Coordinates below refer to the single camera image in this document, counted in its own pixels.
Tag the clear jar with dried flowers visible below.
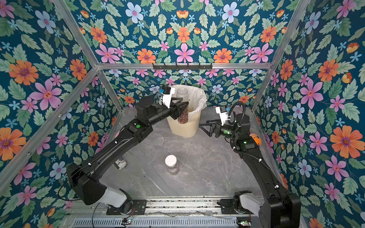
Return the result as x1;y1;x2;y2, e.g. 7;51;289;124
176;88;189;124

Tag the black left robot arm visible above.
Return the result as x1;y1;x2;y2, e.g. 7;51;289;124
67;96;189;214

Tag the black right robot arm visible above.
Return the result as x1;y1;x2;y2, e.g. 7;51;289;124
199;114;301;228

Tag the white plastic bin liner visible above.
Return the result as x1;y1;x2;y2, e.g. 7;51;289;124
171;85;207;115

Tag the cream ribbed trash bin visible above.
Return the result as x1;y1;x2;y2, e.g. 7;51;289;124
167;108;202;138

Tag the orange plush toy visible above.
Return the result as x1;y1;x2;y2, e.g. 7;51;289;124
250;133;262;146

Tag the jar with white lid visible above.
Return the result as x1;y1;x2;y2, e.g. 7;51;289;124
165;155;179;175

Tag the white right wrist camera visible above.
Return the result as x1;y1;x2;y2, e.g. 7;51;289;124
215;106;230;126

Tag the black wall hook rail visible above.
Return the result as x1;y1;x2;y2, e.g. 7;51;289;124
152;63;213;70

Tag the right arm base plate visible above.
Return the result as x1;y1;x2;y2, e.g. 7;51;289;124
217;199;243;215

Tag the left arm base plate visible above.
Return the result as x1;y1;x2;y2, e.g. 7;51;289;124
106;199;147;216

